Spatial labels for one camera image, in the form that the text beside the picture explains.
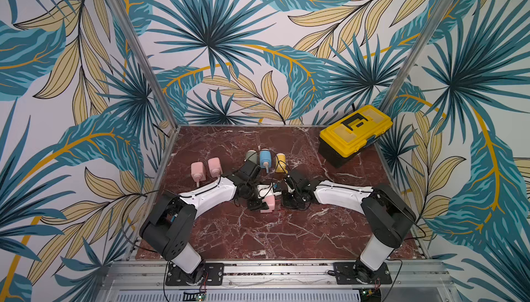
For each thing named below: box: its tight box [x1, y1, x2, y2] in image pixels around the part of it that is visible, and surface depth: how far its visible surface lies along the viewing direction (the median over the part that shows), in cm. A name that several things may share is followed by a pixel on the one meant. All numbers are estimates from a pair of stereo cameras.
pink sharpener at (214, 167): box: [207, 157, 224, 178], surface depth 97 cm
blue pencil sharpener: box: [259, 148, 272, 174], surface depth 100 cm
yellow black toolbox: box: [318, 104, 394, 168], surface depth 97 cm
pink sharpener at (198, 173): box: [190, 161, 207, 188], surface depth 95 cm
